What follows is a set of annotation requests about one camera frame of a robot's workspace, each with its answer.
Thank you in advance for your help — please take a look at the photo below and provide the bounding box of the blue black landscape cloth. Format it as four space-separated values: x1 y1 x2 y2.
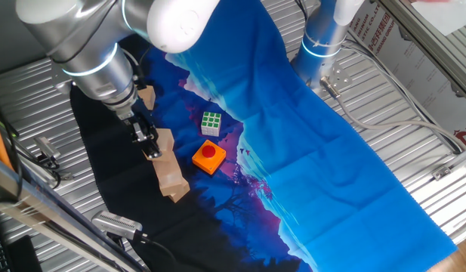
67 0 459 272

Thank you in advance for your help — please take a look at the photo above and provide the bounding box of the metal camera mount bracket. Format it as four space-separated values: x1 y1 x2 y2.
43 156 74 182

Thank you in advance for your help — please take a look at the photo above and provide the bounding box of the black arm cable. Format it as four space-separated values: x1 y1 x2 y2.
295 0 311 18
132 45 153 90

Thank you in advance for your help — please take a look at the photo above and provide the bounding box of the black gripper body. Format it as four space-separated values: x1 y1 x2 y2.
125 114 159 139

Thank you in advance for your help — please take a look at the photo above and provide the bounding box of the silver ribbed depth camera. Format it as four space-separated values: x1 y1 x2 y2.
91 210 144 242

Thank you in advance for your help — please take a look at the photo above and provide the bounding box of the grey cable with metal connector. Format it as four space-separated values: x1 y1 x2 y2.
319 75 466 154

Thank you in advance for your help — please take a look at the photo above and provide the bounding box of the plain wooden cube block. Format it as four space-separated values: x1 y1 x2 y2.
137 85 156 111
151 153 180 178
156 170 185 197
168 180 191 204
142 128 176 162

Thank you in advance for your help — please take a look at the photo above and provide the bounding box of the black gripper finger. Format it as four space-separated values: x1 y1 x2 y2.
131 128 146 145
145 134 162 159

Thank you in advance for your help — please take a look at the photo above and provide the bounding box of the small silver camera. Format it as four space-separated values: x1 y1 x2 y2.
33 135 63 162

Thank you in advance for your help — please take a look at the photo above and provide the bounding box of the black flat slab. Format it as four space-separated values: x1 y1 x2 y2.
5 233 44 272

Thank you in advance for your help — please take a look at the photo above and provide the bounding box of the aluminium profile with bracket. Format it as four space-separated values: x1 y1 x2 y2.
431 145 466 182

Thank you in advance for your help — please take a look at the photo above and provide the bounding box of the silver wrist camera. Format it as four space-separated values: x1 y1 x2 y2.
51 60 74 96

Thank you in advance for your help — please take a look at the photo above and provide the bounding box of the black camera cable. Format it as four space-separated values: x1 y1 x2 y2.
136 232 183 272

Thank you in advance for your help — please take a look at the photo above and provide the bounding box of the orange box with red button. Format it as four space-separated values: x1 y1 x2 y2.
191 139 227 176

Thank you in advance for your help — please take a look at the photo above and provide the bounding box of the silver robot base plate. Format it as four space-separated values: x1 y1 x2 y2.
307 58 353 100

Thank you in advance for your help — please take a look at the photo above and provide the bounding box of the green faced puzzle cube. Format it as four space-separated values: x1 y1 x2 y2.
200 110 223 138

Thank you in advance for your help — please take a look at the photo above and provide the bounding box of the white panel with red print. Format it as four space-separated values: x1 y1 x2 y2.
345 5 466 150

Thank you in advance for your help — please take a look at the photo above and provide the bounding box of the aluminium frame beam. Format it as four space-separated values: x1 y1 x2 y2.
375 0 466 103
0 153 149 272

